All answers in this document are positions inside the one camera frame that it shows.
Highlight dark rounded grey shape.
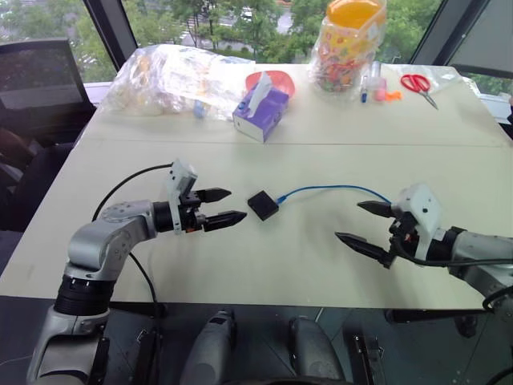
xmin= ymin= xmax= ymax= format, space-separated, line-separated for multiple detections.
xmin=288 ymin=315 xmax=346 ymax=385
xmin=180 ymin=308 xmax=238 ymax=385

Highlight dark window frame post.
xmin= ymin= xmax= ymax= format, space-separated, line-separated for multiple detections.
xmin=83 ymin=0 xmax=139 ymax=74
xmin=408 ymin=0 xmax=493 ymax=66

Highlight bagged jar with orange lid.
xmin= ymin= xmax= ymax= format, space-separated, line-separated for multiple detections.
xmin=308 ymin=0 xmax=388 ymax=96

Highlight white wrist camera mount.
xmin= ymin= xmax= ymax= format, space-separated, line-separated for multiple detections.
xmin=166 ymin=159 xmax=199 ymax=236
xmin=391 ymin=183 xmax=442 ymax=262

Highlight clear tube with pink base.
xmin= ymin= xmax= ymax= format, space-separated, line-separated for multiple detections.
xmin=370 ymin=60 xmax=388 ymax=102

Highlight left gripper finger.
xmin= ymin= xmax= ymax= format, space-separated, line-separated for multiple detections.
xmin=202 ymin=210 xmax=248 ymax=233
xmin=199 ymin=187 xmax=233 ymax=204

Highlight red handled scissors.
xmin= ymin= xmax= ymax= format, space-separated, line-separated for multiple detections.
xmin=400 ymin=73 xmax=440 ymax=111

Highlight purple tissue box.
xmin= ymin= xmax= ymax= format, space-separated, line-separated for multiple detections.
xmin=232 ymin=71 xmax=291 ymax=144

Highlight clear plastic bag with items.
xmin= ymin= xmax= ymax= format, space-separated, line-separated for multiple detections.
xmin=101 ymin=44 xmax=257 ymax=122

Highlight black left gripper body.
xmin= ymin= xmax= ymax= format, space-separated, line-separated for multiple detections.
xmin=179 ymin=190 xmax=208 ymax=235

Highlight flat clear plastic bag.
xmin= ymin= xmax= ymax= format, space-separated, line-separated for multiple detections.
xmin=422 ymin=65 xmax=479 ymax=94

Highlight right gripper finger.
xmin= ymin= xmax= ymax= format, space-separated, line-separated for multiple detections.
xmin=334 ymin=231 xmax=393 ymax=270
xmin=357 ymin=200 xmax=397 ymax=219

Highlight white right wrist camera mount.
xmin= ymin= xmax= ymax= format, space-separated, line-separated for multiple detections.
xmin=391 ymin=183 xmax=442 ymax=262

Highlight small black box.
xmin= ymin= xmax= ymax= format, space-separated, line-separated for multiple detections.
xmin=247 ymin=190 xmax=281 ymax=221

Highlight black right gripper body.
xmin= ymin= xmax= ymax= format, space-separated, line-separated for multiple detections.
xmin=382 ymin=212 xmax=421 ymax=270

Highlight red plastic bowl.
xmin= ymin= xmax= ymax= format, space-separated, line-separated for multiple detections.
xmin=244 ymin=70 xmax=298 ymax=100

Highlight black office chair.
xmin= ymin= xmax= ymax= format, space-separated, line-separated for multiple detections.
xmin=0 ymin=38 xmax=98 ymax=241

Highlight blue cable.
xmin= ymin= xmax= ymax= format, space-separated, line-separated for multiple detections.
xmin=275 ymin=184 xmax=394 ymax=206

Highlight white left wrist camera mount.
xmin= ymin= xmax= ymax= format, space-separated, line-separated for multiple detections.
xmin=166 ymin=159 xmax=199 ymax=236

